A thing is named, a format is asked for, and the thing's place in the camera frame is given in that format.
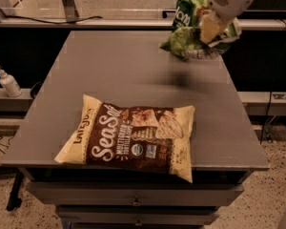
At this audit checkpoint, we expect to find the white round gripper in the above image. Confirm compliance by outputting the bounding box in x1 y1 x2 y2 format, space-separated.
200 0 254 44

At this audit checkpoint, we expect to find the green jalapeno kettle chip bag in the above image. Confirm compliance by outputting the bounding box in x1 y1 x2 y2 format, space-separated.
159 16 242 62

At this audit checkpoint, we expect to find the brown sea salt chip bag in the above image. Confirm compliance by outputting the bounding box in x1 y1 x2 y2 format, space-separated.
55 94 194 182

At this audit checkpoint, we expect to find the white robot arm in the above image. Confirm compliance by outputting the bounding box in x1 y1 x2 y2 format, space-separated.
200 0 254 44

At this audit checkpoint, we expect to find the green standing snack bag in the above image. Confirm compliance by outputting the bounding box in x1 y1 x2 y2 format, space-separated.
172 0 208 31

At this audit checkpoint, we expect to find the white pump bottle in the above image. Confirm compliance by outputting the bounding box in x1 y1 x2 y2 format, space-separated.
0 66 22 97

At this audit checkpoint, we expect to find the grey lower drawer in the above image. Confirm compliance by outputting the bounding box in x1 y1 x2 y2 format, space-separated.
56 206 218 226

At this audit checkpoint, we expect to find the grey drawer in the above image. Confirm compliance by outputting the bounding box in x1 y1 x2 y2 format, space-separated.
27 182 244 207
56 206 218 226

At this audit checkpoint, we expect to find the grey upper drawer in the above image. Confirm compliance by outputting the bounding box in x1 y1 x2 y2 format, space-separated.
27 182 244 207

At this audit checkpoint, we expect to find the black table leg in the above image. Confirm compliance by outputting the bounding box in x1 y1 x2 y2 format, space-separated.
6 171 24 212

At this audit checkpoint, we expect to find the metal frame leg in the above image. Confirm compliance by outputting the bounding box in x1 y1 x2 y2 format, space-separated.
61 0 79 23

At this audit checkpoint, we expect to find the black cable on shelf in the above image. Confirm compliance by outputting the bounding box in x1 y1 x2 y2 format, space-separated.
0 7 103 25

